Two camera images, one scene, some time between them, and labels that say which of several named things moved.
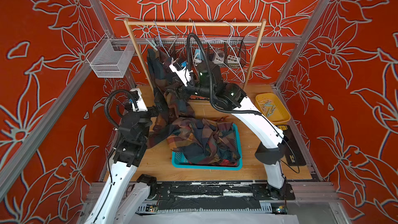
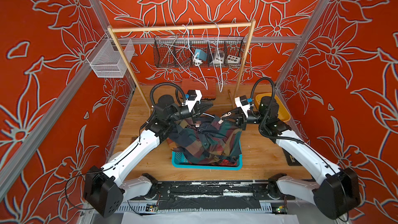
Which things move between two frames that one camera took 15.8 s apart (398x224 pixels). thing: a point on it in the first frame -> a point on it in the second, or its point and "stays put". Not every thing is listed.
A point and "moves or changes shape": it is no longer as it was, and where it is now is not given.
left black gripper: x=154 y=112 -> x=201 y=109
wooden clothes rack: x=246 y=22 -> x=208 y=25
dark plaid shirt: x=169 y=106 -> x=208 y=142
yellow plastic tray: x=271 y=107 stays put
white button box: x=233 y=59 stays put
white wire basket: x=110 y=58 stays put
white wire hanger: x=193 y=63 moves or changes shape
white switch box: x=219 y=57 stays put
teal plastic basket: x=179 y=161 stays put
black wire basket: x=230 y=51 stays put
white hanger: x=209 y=40 moves or changes shape
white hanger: x=160 y=39 -> x=209 y=115
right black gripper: x=182 y=89 -> x=240 y=119
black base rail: x=215 y=196 stays put
